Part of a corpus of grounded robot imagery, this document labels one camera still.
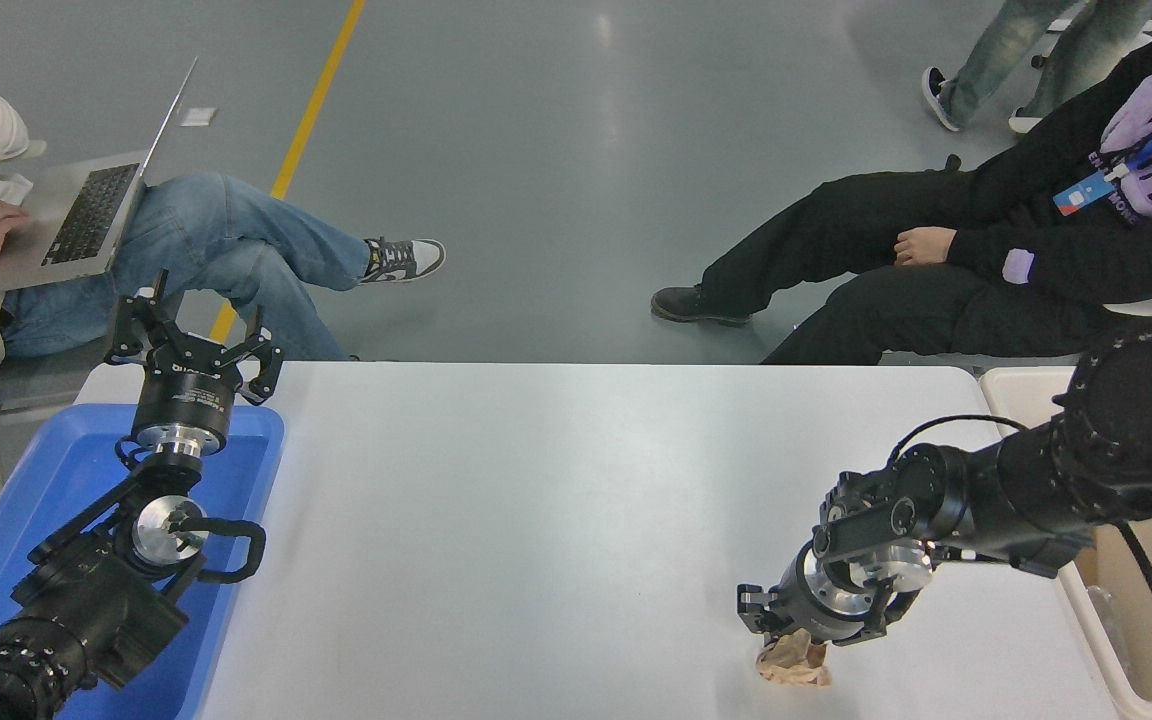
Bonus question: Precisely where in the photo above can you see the large pale bin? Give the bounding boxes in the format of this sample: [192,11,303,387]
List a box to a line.
[978,366,1152,720]

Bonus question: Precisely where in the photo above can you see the person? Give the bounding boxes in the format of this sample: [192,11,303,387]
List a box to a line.
[0,72,447,371]
[921,0,1152,135]
[651,10,1152,366]

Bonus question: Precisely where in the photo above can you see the blue plastic tray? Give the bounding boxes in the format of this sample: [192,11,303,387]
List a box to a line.
[0,403,285,720]

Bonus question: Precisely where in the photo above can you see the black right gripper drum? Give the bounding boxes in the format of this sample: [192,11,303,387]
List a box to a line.
[770,545,839,642]

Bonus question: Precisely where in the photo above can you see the grey white chair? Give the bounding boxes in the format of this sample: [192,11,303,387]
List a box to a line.
[0,320,119,506]

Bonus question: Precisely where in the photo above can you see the tan paper ball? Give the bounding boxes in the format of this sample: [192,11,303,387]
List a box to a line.
[756,628,831,688]

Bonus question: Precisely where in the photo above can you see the silver laptop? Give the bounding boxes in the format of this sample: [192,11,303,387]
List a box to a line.
[0,57,200,296]

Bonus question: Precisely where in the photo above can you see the clear plastic wrapper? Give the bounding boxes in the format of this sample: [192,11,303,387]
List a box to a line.
[1086,585,1134,683]

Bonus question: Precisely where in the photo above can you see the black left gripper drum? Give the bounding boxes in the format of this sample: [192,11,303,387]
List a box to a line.
[133,350,241,433]

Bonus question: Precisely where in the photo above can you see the blue white id badge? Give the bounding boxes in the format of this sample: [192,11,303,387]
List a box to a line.
[1053,170,1118,217]

